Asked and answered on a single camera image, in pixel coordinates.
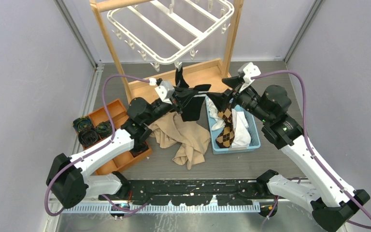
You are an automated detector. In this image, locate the brown argyle sock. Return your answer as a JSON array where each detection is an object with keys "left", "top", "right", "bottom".
[{"left": 216, "top": 105, "right": 235, "bottom": 148}]

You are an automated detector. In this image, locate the black white-striped sock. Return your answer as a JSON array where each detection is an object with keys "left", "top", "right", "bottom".
[
  {"left": 175, "top": 66, "right": 189, "bottom": 88},
  {"left": 181, "top": 91, "right": 207, "bottom": 122}
]

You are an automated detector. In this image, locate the rolled black sock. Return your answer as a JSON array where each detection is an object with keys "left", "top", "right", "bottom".
[{"left": 130, "top": 142, "right": 149, "bottom": 157}]

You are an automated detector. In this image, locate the rolled dark green sock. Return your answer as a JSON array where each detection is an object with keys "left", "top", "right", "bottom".
[{"left": 78, "top": 121, "right": 112, "bottom": 149}]

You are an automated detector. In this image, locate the rolled dark patterned sock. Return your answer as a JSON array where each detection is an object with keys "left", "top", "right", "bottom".
[{"left": 72, "top": 116, "right": 93, "bottom": 133}]

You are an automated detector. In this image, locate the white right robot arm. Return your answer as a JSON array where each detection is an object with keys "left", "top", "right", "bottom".
[{"left": 207, "top": 76, "right": 370, "bottom": 232}]

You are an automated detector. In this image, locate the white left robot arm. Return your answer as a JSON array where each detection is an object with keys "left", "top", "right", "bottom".
[{"left": 45, "top": 81, "right": 211, "bottom": 209}]

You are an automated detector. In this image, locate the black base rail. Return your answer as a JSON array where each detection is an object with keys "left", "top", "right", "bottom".
[{"left": 108, "top": 179, "right": 276, "bottom": 206}]

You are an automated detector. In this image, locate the beige crumpled cloth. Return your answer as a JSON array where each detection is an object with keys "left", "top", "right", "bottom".
[{"left": 148, "top": 112, "right": 211, "bottom": 170}]

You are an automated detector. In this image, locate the wooden hanger stand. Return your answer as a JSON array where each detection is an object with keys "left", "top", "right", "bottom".
[{"left": 89, "top": 0, "right": 243, "bottom": 92}]

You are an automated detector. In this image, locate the white plastic clip hanger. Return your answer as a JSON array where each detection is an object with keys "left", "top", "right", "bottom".
[{"left": 107, "top": 0, "right": 234, "bottom": 72}]

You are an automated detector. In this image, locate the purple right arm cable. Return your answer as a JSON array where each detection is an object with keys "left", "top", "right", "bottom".
[{"left": 253, "top": 70, "right": 371, "bottom": 230}]

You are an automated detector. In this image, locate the white sock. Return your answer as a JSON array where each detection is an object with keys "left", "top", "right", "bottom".
[{"left": 208, "top": 99, "right": 251, "bottom": 148}]

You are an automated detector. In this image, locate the light blue plastic basket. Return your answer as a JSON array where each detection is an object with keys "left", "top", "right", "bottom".
[{"left": 205, "top": 97, "right": 261, "bottom": 154}]

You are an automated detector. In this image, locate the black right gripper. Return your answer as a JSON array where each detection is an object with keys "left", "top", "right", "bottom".
[{"left": 207, "top": 74, "right": 271, "bottom": 123}]

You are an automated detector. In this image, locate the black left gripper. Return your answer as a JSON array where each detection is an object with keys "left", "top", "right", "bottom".
[{"left": 143, "top": 86, "right": 198, "bottom": 126}]

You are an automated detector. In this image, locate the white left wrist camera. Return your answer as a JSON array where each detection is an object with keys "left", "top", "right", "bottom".
[{"left": 149, "top": 77, "right": 175, "bottom": 104}]

